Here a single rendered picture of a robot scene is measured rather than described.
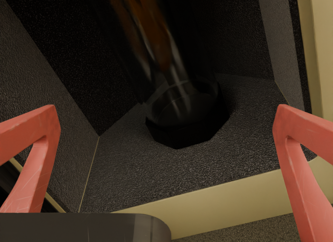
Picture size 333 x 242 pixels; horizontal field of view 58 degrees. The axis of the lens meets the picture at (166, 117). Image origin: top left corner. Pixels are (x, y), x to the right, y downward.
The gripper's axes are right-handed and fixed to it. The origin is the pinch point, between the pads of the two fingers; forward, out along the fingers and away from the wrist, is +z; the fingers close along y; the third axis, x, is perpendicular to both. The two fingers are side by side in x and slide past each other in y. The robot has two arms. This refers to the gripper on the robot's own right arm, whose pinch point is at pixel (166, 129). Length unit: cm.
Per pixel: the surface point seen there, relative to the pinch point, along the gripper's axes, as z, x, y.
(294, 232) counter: 7.8, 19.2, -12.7
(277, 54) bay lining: 19.0, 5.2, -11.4
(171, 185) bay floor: 10.9, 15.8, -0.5
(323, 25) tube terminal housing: 9.7, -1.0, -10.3
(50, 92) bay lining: 19.7, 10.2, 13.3
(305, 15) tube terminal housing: 12.4, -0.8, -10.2
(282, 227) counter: 8.5, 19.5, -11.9
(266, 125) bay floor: 15.7, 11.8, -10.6
